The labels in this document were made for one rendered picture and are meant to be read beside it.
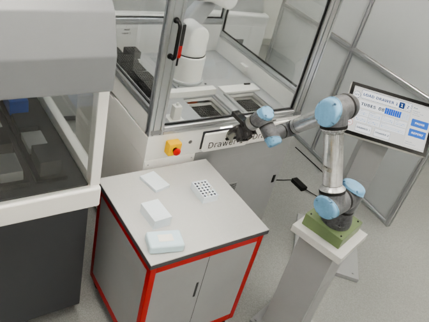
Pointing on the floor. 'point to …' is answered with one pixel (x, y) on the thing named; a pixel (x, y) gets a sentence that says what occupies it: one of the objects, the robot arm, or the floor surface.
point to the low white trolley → (218, 296)
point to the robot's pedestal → (306, 276)
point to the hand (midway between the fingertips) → (229, 135)
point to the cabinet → (219, 161)
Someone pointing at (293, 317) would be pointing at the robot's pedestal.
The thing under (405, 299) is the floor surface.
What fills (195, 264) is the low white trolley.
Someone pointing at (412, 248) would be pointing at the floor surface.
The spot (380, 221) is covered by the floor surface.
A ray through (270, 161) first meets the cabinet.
